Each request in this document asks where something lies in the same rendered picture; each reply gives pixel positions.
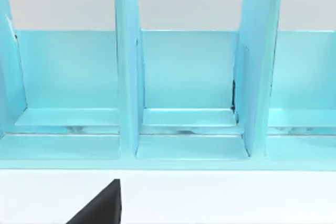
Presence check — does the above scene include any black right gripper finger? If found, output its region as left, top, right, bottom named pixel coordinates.
left=65, top=178, right=123, bottom=224

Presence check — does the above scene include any light blue rack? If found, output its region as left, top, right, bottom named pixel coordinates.
left=0, top=0, right=336, bottom=171

